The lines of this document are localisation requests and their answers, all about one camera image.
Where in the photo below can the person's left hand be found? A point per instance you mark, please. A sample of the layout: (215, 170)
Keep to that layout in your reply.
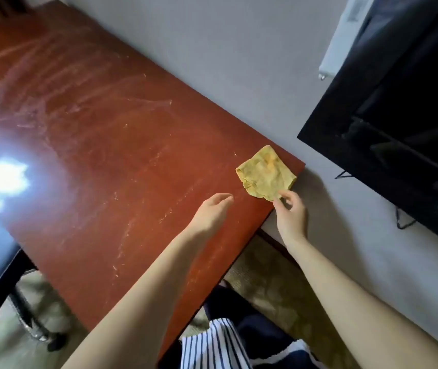
(207, 219)

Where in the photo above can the person's right hand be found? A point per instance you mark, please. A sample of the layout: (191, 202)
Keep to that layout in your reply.
(294, 222)

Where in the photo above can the yellow cleaning cloth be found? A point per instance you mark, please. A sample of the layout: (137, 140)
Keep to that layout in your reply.
(265, 174)

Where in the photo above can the person's right forearm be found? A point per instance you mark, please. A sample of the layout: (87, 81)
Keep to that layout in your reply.
(357, 311)

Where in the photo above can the person's left forearm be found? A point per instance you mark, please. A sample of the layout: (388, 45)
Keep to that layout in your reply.
(142, 303)

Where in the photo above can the navy dress with white trim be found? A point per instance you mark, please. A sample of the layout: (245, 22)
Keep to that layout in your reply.
(259, 334)

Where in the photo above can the blue striped white apron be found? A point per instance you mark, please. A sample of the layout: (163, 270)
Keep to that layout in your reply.
(215, 349)

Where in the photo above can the red-brown wooden table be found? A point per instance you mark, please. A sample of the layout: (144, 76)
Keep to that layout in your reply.
(107, 130)

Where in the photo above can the black television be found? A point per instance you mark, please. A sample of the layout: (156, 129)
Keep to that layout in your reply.
(403, 92)

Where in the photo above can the white wall unit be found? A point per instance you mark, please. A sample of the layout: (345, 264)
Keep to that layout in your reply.
(344, 38)

